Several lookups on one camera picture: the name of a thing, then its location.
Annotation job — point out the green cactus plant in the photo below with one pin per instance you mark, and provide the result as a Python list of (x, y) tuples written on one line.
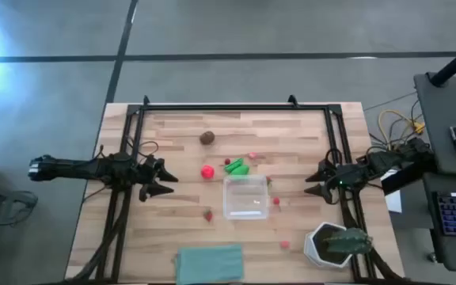
[(350, 240)]

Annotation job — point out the brown toy kiwi ball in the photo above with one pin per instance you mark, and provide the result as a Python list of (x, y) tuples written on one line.
[(207, 137)]

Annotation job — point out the white hexagonal planter pot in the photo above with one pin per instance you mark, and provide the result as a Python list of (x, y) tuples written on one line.
[(311, 249)]

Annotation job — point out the white paper sheet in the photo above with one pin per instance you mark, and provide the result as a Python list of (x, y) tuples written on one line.
[(394, 200)]

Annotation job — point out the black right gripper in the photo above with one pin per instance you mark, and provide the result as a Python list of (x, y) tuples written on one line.
[(346, 176)]

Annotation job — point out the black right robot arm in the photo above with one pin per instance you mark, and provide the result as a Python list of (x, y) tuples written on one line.
[(394, 156)]

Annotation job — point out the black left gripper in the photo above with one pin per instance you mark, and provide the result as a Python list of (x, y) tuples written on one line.
[(148, 172)]

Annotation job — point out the pink toy fruit piece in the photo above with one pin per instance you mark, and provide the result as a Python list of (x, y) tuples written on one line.
[(252, 155), (284, 244)]

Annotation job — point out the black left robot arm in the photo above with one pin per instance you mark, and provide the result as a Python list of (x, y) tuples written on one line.
[(73, 168)]

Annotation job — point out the red toy tomato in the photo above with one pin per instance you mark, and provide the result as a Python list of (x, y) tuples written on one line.
[(207, 172)]

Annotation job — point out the clear plastic tupperware container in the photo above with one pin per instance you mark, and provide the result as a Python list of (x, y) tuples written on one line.
[(248, 198)]

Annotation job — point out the teal cloth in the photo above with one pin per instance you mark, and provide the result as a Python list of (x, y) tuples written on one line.
[(210, 264)]

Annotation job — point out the black aluminium table frame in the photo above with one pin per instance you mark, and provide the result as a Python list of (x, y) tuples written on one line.
[(232, 107)]

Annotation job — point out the grey side desk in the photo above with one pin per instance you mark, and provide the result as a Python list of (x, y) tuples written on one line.
[(445, 111)]

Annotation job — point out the black diagonal pole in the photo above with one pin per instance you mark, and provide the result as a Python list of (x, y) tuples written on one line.
[(453, 65)]

